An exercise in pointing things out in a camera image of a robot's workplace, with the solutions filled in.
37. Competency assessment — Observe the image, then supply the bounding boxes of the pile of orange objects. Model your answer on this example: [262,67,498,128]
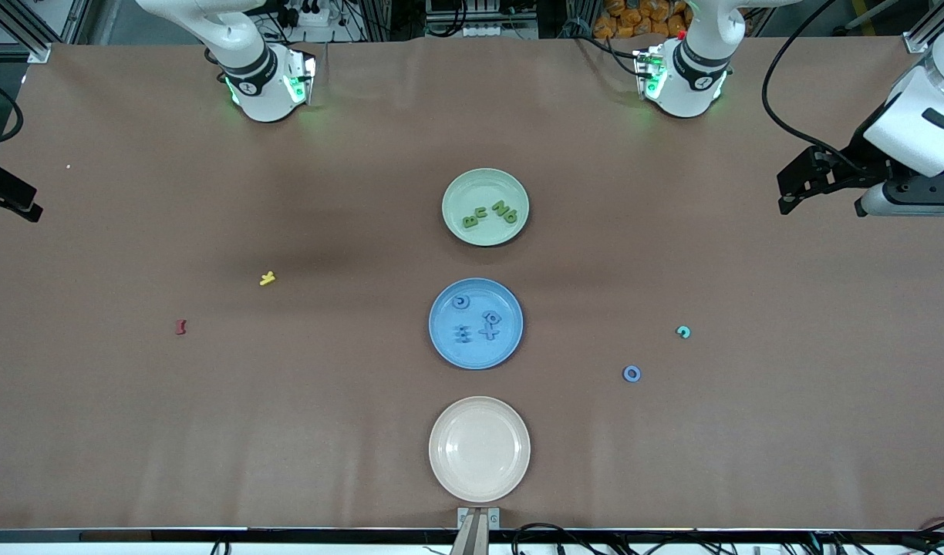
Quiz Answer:
[593,0,690,39]

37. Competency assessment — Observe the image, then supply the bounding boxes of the light green plate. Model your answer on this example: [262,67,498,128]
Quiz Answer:
[441,167,531,247]

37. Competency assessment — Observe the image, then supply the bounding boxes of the white power strip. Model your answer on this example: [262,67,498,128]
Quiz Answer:
[285,0,332,29]

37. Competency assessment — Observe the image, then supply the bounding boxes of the blue plate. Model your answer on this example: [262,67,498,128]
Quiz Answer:
[428,277,524,371]

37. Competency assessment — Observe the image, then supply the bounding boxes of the metal equipment rack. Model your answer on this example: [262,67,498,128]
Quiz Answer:
[424,0,540,41]

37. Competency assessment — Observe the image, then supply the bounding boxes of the brown table cover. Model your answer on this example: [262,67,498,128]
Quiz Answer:
[0,35,944,533]

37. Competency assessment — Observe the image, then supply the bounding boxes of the beige plate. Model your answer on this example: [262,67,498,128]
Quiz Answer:
[428,395,532,503]

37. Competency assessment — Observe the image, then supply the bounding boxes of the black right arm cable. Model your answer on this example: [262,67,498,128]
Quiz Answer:
[0,73,24,147]

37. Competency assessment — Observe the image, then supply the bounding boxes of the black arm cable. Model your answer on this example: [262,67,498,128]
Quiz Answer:
[0,73,24,147]
[762,0,866,172]

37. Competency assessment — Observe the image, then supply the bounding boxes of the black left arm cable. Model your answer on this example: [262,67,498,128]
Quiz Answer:
[762,0,866,172]

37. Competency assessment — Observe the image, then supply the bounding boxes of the aluminium frame post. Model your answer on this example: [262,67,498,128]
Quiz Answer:
[904,0,944,53]
[0,0,52,64]

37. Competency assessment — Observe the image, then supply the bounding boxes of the black and red cable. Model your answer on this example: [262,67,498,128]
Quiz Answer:
[915,515,944,552]

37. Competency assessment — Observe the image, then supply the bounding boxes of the black cable loop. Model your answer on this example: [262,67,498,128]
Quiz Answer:
[511,523,596,555]

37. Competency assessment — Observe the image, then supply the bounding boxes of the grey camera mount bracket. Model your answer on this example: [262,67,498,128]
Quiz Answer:
[457,506,501,555]

